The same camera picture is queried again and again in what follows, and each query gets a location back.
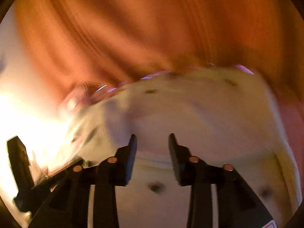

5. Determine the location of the pink pouch with white button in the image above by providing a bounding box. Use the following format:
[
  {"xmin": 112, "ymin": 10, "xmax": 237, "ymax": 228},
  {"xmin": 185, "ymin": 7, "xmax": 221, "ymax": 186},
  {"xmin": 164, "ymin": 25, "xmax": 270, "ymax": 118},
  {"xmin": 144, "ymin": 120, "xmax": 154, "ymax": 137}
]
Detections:
[{"xmin": 59, "ymin": 82, "xmax": 117, "ymax": 112}]

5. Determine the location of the orange curtain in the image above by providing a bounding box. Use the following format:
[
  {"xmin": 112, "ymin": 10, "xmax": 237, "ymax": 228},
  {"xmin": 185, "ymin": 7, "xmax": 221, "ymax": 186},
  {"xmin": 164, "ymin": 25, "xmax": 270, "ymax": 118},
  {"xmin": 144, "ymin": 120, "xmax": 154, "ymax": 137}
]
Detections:
[{"xmin": 14, "ymin": 0, "xmax": 302, "ymax": 95}]

